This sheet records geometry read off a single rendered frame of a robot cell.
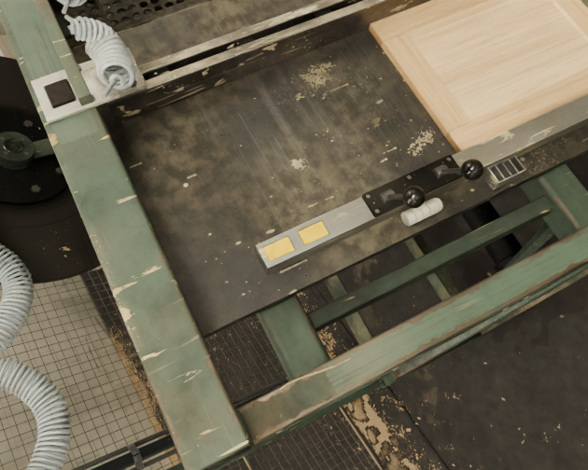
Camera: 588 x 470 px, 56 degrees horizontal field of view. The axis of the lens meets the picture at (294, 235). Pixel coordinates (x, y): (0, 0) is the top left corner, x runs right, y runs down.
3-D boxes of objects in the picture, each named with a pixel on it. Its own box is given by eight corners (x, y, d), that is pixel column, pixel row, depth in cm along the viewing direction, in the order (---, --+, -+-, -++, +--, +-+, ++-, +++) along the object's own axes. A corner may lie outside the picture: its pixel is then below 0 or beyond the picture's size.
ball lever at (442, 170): (449, 177, 107) (491, 175, 94) (432, 185, 106) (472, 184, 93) (442, 158, 106) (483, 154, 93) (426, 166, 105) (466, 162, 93)
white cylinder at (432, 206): (406, 228, 106) (441, 213, 107) (410, 223, 103) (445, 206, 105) (399, 216, 107) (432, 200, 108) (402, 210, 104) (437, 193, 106)
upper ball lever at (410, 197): (396, 201, 104) (432, 202, 91) (379, 210, 104) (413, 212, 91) (389, 183, 104) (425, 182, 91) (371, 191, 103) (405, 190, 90)
